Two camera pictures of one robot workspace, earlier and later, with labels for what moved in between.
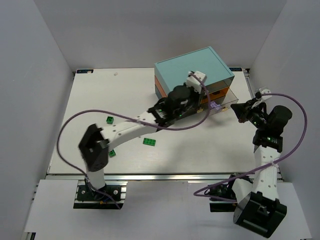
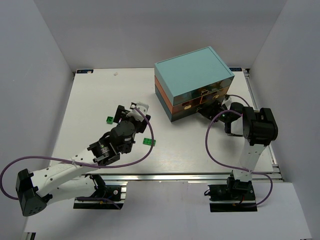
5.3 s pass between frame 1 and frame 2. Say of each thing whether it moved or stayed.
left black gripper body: moved
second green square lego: stayed
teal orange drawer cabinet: stayed
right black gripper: moved
